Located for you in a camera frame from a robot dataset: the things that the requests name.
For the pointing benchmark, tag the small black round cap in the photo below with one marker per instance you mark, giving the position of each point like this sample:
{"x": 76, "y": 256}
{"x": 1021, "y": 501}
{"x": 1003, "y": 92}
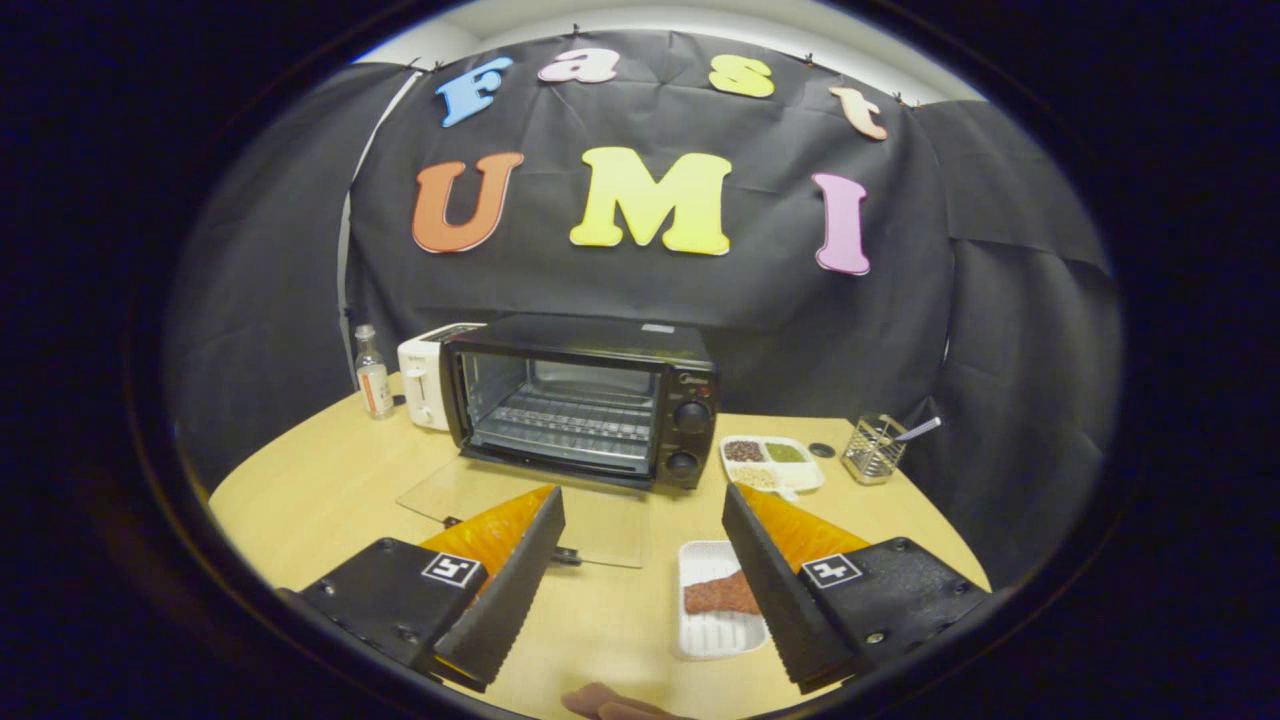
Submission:
{"x": 821, "y": 450}

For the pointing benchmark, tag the white toaster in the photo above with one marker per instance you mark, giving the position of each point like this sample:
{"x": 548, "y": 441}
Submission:
{"x": 420, "y": 380}

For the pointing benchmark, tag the glass bottle with orange label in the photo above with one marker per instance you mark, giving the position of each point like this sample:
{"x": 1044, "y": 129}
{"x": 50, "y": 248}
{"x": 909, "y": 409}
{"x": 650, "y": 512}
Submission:
{"x": 374, "y": 385}

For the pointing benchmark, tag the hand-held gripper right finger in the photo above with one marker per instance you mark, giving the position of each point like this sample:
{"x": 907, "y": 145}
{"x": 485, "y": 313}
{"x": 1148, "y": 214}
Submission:
{"x": 785, "y": 600}

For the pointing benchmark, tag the white foam tray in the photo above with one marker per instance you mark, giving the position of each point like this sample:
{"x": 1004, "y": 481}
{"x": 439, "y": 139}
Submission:
{"x": 715, "y": 635}

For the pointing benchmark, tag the white divided dish with beans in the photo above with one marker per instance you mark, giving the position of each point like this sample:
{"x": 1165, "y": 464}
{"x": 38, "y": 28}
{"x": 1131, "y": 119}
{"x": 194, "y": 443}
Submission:
{"x": 800, "y": 470}

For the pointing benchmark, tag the red meat patty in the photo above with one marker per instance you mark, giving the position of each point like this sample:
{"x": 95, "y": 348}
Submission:
{"x": 720, "y": 597}

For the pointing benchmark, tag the black toaster oven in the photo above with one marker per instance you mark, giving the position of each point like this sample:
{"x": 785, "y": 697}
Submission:
{"x": 690, "y": 380}

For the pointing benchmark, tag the metal spoon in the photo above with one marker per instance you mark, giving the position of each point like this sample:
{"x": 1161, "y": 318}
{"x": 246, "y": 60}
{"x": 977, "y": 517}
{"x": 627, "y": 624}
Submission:
{"x": 920, "y": 430}

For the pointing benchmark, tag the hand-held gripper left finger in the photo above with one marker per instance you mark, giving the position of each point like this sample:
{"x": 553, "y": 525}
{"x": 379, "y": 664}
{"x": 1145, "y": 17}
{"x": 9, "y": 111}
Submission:
{"x": 505, "y": 600}

